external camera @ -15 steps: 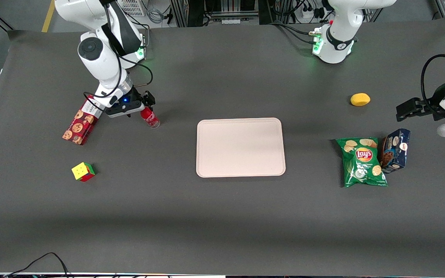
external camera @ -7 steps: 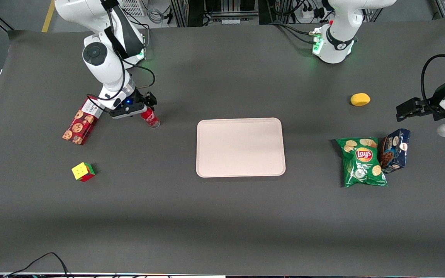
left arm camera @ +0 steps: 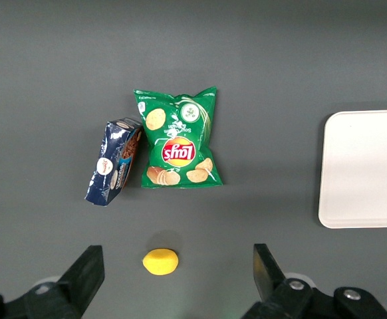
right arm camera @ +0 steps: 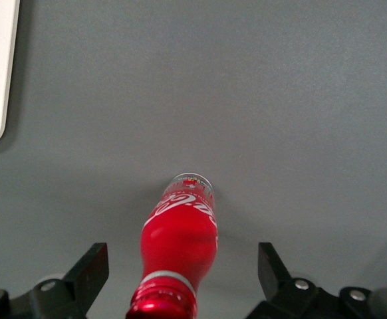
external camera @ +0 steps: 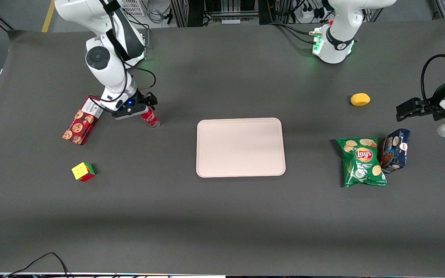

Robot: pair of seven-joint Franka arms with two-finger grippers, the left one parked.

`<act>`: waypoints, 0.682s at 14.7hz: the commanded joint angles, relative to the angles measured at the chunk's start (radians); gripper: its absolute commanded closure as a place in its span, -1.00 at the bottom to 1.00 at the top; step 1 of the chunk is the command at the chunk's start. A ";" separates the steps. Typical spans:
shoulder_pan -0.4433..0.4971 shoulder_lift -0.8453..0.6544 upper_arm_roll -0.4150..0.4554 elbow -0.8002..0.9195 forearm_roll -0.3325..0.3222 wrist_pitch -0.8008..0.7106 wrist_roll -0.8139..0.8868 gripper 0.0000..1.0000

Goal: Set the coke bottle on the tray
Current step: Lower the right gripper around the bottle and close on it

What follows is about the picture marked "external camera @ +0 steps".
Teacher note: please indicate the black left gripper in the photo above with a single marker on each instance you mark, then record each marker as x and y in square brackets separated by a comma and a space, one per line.
[433, 100]

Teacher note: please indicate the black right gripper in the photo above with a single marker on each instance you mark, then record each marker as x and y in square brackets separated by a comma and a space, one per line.
[143, 99]

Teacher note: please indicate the red coke bottle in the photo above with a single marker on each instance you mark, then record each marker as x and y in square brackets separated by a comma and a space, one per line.
[153, 120]

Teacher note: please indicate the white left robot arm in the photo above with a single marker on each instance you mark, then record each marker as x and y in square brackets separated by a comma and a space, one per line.
[334, 56]

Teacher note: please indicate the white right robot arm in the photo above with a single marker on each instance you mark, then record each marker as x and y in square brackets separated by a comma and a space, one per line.
[110, 77]

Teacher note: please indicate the beige plastic tray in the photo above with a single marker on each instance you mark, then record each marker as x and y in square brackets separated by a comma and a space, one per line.
[242, 148]

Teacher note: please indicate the blue cookie box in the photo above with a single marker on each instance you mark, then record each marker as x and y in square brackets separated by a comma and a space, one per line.
[398, 150]

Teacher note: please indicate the yellow lemon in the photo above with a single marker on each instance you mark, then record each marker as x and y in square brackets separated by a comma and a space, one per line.
[360, 99]

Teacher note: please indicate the green Lay's chips bag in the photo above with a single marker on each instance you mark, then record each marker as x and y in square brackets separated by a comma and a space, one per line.
[361, 166]

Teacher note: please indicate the red cookie box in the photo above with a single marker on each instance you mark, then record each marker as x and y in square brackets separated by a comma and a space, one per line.
[77, 127]

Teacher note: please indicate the white perforated box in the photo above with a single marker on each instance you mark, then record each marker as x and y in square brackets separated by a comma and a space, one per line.
[135, 7]

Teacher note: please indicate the rubik's cube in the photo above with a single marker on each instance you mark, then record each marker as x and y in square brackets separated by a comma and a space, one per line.
[80, 171]

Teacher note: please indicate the small white socket bar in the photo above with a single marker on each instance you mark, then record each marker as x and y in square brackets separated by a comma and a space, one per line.
[230, 21]

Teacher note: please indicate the dark grey table mat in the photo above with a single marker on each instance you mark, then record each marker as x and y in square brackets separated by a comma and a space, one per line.
[207, 224]

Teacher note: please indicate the white power strip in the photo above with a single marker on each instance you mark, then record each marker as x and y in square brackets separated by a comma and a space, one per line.
[308, 14]

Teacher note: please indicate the light grey right wrist camera housing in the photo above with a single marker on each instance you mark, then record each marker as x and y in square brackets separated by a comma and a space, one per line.
[128, 112]

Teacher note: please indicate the black aluminium frame rack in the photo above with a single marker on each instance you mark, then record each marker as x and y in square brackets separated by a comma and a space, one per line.
[191, 11]

